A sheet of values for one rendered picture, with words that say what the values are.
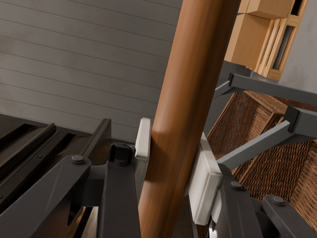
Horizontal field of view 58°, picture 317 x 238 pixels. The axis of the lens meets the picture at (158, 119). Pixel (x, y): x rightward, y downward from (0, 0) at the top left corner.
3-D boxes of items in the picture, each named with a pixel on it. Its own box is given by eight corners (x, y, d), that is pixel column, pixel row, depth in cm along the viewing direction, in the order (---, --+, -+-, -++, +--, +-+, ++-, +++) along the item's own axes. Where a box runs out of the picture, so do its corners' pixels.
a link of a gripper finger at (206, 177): (208, 171, 14) (223, 174, 14) (193, 128, 20) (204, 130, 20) (192, 224, 14) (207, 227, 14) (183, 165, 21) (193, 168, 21)
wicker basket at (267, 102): (271, 224, 123) (208, 211, 121) (237, 165, 177) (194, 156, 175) (314, 118, 109) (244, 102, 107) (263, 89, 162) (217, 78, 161)
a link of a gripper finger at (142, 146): (137, 213, 14) (121, 210, 14) (143, 157, 21) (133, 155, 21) (149, 158, 13) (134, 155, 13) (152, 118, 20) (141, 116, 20)
